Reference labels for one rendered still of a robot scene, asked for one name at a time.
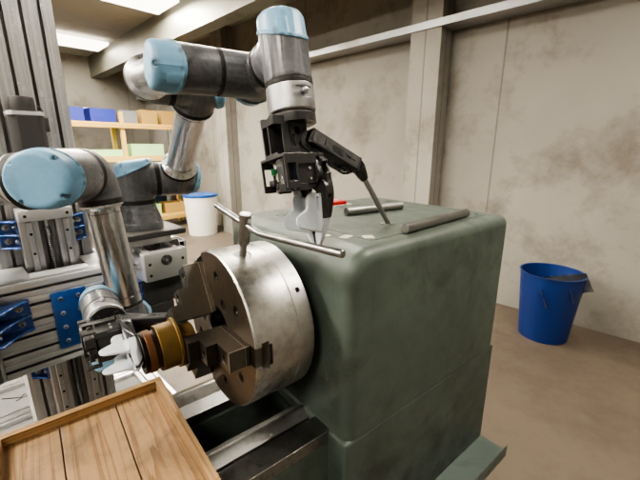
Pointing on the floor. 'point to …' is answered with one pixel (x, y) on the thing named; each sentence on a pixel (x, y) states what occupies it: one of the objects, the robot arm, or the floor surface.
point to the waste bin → (550, 301)
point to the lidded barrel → (201, 213)
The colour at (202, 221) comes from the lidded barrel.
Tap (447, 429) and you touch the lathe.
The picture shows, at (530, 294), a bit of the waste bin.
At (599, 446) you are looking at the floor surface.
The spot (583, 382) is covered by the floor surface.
